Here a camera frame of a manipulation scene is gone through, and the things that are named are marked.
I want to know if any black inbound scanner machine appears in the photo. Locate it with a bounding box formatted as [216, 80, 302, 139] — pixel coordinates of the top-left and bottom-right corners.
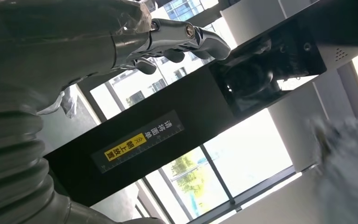
[43, 0, 358, 208]

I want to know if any black yellow ruler label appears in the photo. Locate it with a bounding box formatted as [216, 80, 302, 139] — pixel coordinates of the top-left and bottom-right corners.
[91, 110, 185, 174]

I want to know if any grey parcel brown-red print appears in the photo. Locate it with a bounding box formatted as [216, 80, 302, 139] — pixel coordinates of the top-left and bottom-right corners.
[310, 117, 358, 224]

